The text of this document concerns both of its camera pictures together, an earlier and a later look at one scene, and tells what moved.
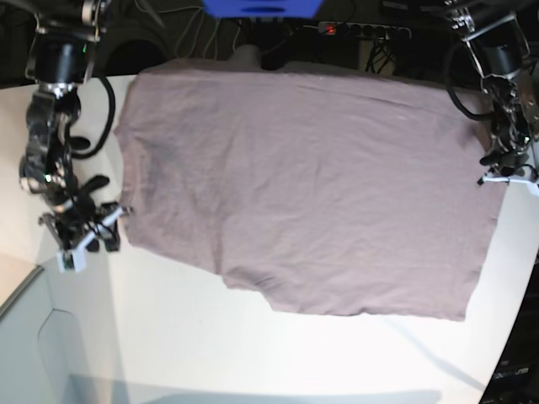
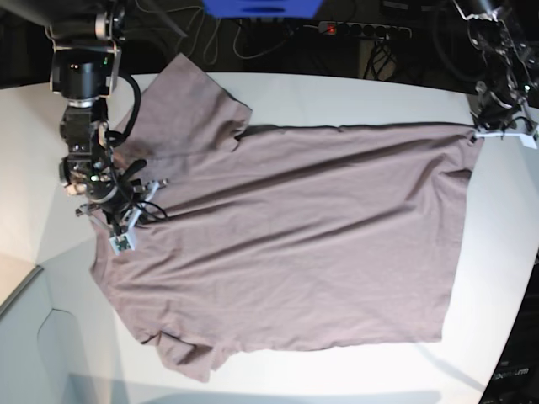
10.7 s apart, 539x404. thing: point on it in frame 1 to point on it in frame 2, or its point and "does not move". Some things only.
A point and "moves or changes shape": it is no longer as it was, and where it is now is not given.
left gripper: x=78 y=222 to x=120 y=214
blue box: x=264 y=8 does not move
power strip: x=364 y=30 does not move
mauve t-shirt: x=328 y=191 moves or changes shape
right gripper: x=509 y=168 to x=523 y=130
